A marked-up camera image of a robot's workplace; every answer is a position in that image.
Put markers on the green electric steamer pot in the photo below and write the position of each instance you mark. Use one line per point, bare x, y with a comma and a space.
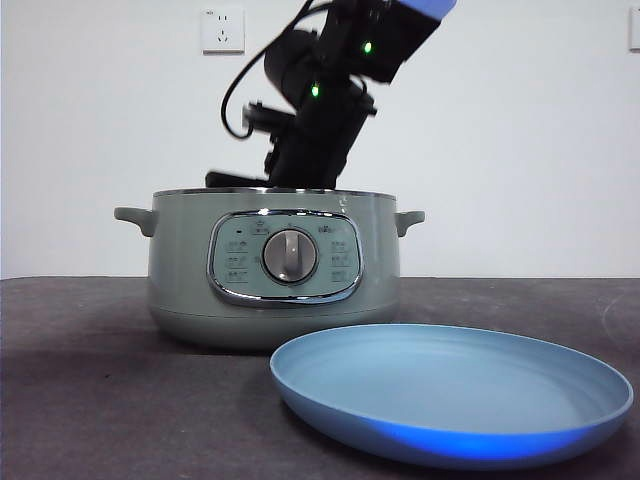
190, 280

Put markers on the blue round plate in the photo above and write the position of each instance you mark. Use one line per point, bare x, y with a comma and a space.
450, 390

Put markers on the white wall socket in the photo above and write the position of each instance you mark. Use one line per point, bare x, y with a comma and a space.
223, 31

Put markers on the white wall switch plate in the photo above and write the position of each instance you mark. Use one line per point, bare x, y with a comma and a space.
635, 30

